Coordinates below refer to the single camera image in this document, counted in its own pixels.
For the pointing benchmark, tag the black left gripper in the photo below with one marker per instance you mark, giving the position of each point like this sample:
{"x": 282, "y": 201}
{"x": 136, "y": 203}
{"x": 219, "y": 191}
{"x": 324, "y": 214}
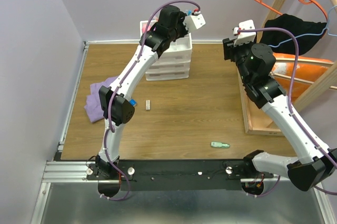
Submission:
{"x": 180, "y": 18}

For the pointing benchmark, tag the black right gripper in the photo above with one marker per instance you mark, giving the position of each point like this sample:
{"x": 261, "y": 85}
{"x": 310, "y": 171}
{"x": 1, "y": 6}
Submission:
{"x": 228, "y": 47}

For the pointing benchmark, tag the pink cap pencil tube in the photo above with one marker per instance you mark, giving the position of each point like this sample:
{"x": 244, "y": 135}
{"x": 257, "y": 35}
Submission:
{"x": 144, "y": 27}

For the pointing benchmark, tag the white plastic drawer organizer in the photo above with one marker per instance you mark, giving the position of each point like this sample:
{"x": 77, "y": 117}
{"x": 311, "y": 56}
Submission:
{"x": 174, "y": 63}

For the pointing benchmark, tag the white eraser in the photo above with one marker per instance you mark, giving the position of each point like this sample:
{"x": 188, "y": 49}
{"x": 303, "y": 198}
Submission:
{"x": 147, "y": 104}

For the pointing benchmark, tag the green stapler remover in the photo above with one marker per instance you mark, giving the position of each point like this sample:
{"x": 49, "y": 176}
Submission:
{"x": 215, "y": 144}

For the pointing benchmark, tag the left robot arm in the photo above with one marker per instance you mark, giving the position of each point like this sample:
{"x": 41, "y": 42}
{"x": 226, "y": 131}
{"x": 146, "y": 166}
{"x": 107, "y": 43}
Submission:
{"x": 115, "y": 99}

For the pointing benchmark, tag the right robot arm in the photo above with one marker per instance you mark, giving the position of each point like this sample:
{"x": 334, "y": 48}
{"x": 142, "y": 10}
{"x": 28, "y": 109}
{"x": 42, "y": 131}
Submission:
{"x": 314, "y": 159}

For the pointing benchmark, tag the orange white tie-dye garment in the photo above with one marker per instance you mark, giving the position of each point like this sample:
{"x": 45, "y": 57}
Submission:
{"x": 302, "y": 74}

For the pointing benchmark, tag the black garment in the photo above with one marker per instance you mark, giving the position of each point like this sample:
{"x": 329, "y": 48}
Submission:
{"x": 297, "y": 32}

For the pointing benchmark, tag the wooden hanger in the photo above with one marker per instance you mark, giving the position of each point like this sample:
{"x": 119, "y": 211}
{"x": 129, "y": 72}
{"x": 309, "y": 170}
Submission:
{"x": 310, "y": 69}

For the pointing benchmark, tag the purple cloth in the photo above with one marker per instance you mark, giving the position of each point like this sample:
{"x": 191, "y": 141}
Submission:
{"x": 93, "y": 105}

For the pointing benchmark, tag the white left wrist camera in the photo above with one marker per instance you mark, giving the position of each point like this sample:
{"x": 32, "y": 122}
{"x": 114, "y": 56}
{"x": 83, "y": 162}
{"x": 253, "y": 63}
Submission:
{"x": 194, "y": 22}

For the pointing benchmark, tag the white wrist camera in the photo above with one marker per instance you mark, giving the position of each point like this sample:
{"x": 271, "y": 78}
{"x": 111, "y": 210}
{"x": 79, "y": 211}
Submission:
{"x": 194, "y": 22}
{"x": 243, "y": 33}

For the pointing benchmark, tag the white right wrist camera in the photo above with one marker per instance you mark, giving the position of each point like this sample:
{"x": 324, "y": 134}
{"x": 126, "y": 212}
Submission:
{"x": 243, "y": 33}

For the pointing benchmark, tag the aluminium frame rail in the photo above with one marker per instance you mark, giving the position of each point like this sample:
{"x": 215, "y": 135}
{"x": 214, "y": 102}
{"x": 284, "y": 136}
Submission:
{"x": 172, "y": 191}

